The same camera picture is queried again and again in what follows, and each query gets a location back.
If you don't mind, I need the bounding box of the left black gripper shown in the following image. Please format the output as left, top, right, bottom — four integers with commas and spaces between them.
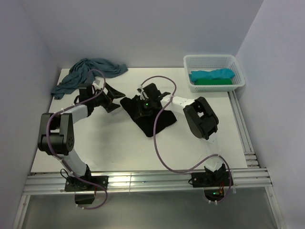
90, 83, 125, 113

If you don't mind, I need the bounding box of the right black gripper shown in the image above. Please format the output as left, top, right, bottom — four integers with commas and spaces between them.
135, 98, 155, 120

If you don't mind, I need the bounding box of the black t shirt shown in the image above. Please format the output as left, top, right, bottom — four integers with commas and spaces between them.
120, 95, 177, 137

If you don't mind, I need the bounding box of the white plastic basket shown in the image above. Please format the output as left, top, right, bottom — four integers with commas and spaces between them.
183, 54, 245, 93

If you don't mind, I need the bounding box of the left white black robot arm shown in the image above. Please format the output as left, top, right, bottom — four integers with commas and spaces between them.
38, 83, 125, 190

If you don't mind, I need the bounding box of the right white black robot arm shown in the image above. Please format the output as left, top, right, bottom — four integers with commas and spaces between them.
135, 83, 233, 187

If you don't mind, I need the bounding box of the grey blue crumpled t shirt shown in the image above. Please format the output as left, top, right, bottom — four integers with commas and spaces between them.
51, 58, 128, 100

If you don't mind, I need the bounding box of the rolled green t shirt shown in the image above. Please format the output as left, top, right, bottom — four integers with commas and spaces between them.
194, 79, 233, 85

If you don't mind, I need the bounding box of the rolled turquoise t shirt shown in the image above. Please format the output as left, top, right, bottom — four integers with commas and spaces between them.
189, 68, 235, 82

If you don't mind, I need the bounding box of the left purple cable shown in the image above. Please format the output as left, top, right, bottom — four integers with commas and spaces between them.
47, 69, 108, 210

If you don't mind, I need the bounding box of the purple cable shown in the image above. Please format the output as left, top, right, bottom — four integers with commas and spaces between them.
139, 75, 233, 205
47, 69, 108, 210

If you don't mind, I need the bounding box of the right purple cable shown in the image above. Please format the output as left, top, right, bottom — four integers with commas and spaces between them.
139, 75, 233, 205

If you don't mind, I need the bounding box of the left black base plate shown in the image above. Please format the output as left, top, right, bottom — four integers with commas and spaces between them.
64, 176, 109, 192

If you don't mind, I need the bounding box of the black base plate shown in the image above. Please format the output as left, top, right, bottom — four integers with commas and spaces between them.
189, 171, 234, 188
64, 176, 109, 192

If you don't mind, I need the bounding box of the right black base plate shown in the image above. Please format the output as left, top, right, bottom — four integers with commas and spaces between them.
189, 171, 234, 188

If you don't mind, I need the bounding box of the aluminium rail frame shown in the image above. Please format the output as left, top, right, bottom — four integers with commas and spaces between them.
13, 91, 287, 229

